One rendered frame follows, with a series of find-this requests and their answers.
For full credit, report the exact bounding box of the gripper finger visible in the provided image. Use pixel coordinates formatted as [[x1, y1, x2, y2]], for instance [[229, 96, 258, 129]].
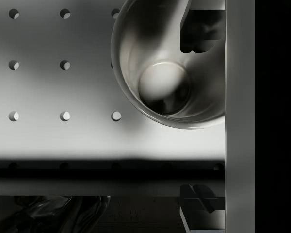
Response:
[[179, 183, 226, 233], [180, 0, 226, 54]]

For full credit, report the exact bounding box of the white mug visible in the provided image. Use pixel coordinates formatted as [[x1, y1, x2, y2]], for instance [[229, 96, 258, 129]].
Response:
[[111, 0, 226, 130]]

